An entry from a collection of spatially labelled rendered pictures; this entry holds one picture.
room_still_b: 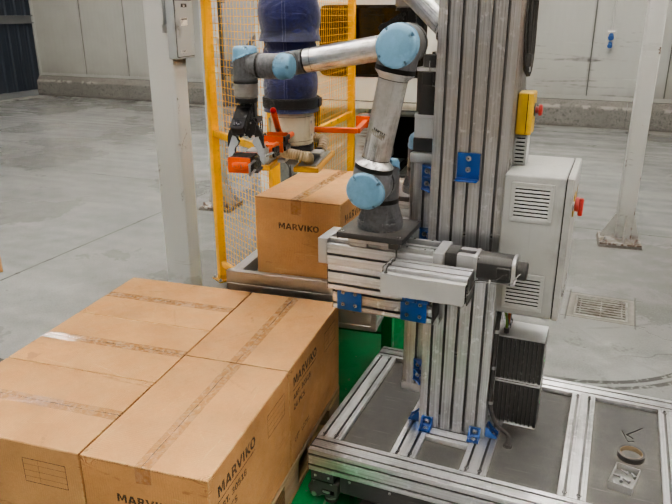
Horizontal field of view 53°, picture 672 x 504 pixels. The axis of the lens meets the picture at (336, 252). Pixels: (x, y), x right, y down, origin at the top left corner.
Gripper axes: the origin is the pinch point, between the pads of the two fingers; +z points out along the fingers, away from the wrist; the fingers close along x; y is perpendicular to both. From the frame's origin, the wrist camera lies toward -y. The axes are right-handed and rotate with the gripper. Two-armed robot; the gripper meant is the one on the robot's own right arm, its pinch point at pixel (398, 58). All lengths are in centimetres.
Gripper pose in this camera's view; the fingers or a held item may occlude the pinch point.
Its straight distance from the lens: 288.4
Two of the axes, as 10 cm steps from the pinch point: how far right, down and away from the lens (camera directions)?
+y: 9.2, 1.3, -3.6
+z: 0.0, 9.4, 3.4
